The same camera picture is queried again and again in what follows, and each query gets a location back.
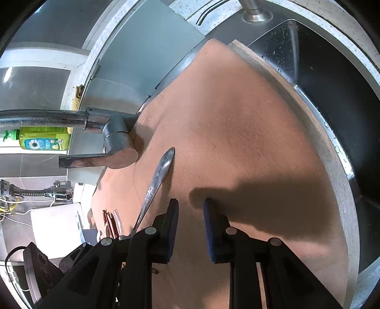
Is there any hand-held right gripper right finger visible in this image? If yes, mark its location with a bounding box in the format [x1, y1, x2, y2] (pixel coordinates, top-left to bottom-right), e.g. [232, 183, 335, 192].
[203, 198, 342, 309]

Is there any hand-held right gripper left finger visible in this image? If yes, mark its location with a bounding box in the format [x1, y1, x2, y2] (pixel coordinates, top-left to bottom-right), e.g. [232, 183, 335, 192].
[38, 198, 180, 309]

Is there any metal spoon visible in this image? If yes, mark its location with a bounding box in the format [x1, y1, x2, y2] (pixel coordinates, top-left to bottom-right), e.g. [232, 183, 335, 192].
[119, 147, 176, 241]

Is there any red wooden chopstick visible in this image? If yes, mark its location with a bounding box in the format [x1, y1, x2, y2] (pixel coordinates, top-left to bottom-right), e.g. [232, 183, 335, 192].
[102, 209, 112, 238]
[108, 210, 124, 237]

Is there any blue plastic rack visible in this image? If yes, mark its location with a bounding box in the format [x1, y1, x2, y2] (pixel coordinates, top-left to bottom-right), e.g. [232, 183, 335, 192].
[81, 228, 100, 242]

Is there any chrome faucet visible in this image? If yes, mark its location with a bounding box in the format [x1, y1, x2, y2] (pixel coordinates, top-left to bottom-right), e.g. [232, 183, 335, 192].
[0, 107, 140, 170]

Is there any brown board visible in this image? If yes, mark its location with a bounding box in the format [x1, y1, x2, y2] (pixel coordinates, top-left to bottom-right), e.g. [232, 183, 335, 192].
[87, 39, 360, 309]

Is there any white cutting board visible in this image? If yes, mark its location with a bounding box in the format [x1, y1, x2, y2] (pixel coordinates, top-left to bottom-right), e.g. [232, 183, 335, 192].
[30, 202, 86, 259]

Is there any black electric appliance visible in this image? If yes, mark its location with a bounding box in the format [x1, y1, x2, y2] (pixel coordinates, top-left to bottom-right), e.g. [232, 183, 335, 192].
[22, 242, 64, 306]

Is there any green dish soap bottle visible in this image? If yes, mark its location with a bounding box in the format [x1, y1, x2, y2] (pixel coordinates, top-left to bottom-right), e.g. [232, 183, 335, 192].
[2, 126, 71, 151]

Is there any stainless steel sink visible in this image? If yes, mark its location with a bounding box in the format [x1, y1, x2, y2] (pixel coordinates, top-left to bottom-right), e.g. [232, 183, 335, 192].
[246, 18, 380, 298]

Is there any curved steel rod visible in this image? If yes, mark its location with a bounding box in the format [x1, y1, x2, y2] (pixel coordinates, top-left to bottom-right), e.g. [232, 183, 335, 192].
[197, 0, 228, 24]

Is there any steel tap base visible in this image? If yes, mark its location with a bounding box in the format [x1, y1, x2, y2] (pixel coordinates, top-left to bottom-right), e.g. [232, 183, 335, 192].
[237, 0, 272, 23]

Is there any flexible metal hose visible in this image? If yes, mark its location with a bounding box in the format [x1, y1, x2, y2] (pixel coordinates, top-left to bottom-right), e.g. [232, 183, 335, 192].
[0, 178, 73, 205]

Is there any yellow wire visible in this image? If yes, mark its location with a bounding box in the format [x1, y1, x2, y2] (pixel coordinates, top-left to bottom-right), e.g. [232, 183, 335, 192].
[0, 199, 21, 216]

